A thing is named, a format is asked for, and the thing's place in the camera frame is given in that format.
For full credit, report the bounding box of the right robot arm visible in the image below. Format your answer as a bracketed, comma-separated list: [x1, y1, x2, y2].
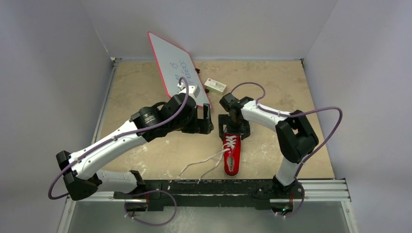
[218, 93, 319, 198]

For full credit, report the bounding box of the white shoelace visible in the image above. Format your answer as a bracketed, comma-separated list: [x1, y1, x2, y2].
[177, 135, 238, 184]

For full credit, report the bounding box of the pink framed whiteboard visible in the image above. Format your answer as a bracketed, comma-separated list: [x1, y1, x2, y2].
[147, 32, 211, 107]

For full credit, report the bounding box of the red canvas sneaker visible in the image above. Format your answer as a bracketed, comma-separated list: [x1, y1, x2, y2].
[223, 133, 241, 177]

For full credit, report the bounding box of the aluminium rail frame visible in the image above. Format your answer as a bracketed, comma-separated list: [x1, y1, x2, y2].
[58, 60, 354, 233]

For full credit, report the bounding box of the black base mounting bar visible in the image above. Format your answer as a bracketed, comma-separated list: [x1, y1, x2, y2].
[114, 179, 305, 213]

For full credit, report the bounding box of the small white green box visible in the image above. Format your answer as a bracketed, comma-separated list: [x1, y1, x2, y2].
[204, 79, 227, 96]

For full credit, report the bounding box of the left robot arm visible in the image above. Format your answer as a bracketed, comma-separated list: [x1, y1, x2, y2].
[56, 93, 214, 200]

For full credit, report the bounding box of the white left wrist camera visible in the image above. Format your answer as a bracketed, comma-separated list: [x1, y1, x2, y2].
[177, 83, 200, 99]

